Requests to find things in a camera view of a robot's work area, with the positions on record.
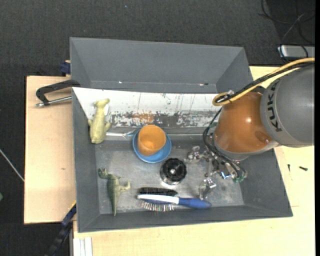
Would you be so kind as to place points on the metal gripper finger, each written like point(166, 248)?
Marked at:
point(207, 187)
point(196, 155)

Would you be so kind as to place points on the black ribbed round knob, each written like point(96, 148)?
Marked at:
point(173, 171)

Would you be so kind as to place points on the blue and white brush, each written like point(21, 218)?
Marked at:
point(180, 200)

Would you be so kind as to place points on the blue plate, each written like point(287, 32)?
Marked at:
point(163, 153)

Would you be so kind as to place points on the orange cup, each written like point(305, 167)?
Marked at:
point(151, 140)

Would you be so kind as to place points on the clear plastic utensil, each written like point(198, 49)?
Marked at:
point(120, 134)

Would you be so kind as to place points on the small black screw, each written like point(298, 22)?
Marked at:
point(303, 168)

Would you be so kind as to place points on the green toy dinosaur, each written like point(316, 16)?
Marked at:
point(113, 188)

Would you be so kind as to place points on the pale yellow plush animal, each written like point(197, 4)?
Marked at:
point(99, 122)

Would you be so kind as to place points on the grey metal bin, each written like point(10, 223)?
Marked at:
point(150, 62)

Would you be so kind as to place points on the pale wood board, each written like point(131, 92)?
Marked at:
point(47, 155)

